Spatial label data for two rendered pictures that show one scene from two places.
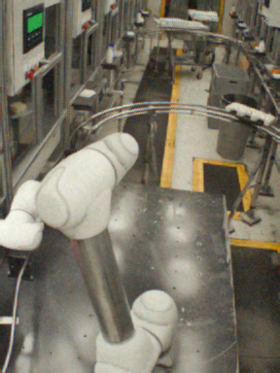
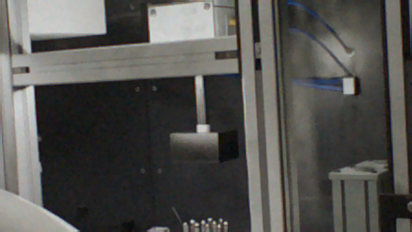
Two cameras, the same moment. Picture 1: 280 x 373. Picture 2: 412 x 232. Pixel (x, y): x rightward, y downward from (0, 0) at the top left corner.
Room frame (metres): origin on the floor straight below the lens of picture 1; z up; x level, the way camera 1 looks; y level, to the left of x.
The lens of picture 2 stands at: (1.71, -0.23, 1.29)
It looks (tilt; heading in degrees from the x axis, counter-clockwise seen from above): 3 degrees down; 118
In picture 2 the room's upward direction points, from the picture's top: 3 degrees counter-clockwise
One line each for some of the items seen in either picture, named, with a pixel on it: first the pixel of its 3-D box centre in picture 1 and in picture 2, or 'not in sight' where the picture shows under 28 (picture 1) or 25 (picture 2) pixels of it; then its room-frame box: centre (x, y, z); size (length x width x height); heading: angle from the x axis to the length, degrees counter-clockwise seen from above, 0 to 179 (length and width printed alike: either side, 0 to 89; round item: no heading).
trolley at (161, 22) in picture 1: (178, 46); not in sight; (6.71, -0.40, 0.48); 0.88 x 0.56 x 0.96; 105
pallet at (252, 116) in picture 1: (249, 117); not in sight; (2.94, -0.78, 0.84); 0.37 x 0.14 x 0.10; 55
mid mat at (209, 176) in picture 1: (222, 186); not in sight; (3.27, -0.75, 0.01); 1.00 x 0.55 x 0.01; 177
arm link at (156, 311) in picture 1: (153, 321); not in sight; (0.94, -0.09, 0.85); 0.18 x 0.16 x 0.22; 157
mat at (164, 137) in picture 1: (158, 89); not in sight; (5.78, -0.14, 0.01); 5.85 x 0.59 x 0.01; 177
